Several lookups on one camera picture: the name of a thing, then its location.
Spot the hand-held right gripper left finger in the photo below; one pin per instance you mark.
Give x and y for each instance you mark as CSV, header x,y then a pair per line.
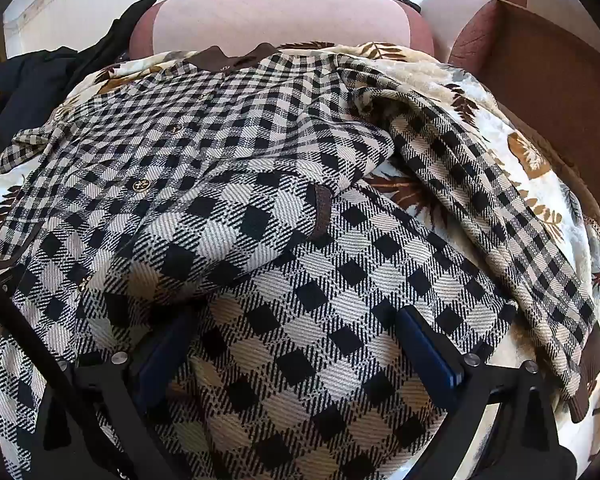
x,y
156,357

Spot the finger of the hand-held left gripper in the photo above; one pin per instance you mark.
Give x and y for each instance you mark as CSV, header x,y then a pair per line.
x,y
25,332

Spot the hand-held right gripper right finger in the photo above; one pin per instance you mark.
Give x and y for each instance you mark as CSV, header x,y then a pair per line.
x,y
432,355

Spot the black and beige checkered shirt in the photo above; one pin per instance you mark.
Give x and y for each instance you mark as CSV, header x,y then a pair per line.
x,y
260,160

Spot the leaf print fleece blanket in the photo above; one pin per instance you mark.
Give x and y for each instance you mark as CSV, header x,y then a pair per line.
x,y
540,160

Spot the navy cloth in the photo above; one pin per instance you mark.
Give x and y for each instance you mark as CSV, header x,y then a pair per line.
x,y
25,85

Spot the brown and beige armchair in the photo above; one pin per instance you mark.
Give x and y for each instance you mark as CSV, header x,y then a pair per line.
x,y
545,60

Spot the black cloth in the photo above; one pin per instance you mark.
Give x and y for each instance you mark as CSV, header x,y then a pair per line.
x,y
125,25

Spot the small black object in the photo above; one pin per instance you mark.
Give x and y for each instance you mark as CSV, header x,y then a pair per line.
x,y
405,2

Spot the pink sofa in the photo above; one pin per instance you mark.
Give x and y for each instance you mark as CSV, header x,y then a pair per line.
x,y
280,20

